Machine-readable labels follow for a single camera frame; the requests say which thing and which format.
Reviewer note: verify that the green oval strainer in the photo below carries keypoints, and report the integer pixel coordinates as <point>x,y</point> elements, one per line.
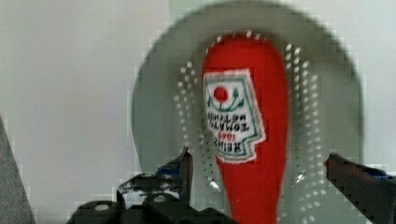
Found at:
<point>324,106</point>

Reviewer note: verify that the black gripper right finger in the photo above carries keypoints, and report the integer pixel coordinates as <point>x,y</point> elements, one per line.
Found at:
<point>372,191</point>

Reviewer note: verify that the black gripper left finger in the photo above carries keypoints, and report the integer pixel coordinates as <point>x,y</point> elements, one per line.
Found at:
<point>174,179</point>

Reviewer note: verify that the red plush ketchup bottle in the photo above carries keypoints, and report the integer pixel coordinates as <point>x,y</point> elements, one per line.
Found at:
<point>246,101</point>

